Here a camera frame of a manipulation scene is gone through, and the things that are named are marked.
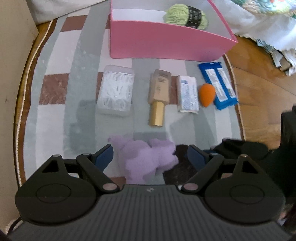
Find clear floss picks box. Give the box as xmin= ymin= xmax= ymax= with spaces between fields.
xmin=97 ymin=65 xmax=135 ymax=116

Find pink cardboard box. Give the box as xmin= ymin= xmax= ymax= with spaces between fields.
xmin=110 ymin=1 xmax=237 ymax=62

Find white bed skirt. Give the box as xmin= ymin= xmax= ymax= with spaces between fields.
xmin=26 ymin=1 xmax=295 ymax=51

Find gold capped foundation bottle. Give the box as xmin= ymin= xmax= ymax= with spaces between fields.
xmin=148 ymin=69 xmax=171 ymax=126

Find purple fluffy cloth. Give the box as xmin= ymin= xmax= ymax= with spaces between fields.
xmin=108 ymin=136 xmax=179 ymax=185

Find orange makeup sponge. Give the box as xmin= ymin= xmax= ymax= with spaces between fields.
xmin=199 ymin=83 xmax=216 ymax=108

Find floral quilt bedspread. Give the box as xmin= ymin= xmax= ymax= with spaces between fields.
xmin=232 ymin=0 xmax=295 ymax=19

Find green yarn ball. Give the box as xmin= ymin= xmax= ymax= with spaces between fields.
xmin=163 ymin=4 xmax=209 ymax=30

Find white small carton box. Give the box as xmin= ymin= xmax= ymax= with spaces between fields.
xmin=177 ymin=75 xmax=199 ymax=114

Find blue wipes packet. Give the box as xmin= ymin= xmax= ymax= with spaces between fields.
xmin=198 ymin=62 xmax=238 ymax=110

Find crumpled papers under bed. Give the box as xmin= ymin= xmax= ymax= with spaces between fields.
xmin=255 ymin=39 xmax=295 ymax=76

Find checkered oval rug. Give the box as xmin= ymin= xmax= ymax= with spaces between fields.
xmin=15 ymin=1 xmax=245 ymax=185

